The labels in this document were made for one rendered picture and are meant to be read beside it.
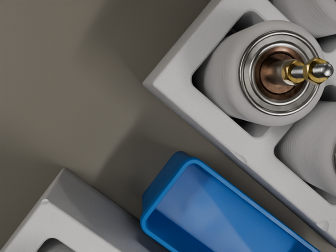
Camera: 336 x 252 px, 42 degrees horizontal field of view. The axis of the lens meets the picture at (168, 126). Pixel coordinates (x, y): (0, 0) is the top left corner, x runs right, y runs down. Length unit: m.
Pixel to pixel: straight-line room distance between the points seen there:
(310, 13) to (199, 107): 0.14
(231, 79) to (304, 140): 0.11
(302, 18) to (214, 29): 0.09
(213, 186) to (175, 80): 0.25
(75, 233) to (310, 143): 0.25
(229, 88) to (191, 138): 0.26
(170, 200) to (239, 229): 0.11
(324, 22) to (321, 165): 0.14
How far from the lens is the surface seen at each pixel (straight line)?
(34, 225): 0.48
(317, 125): 0.45
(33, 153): 0.65
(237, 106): 0.40
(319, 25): 0.47
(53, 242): 0.53
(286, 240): 0.71
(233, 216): 0.68
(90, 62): 0.63
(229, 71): 0.39
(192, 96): 0.46
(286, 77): 0.37
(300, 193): 0.50
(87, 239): 0.48
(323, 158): 0.43
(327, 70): 0.32
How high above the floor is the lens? 0.63
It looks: 81 degrees down
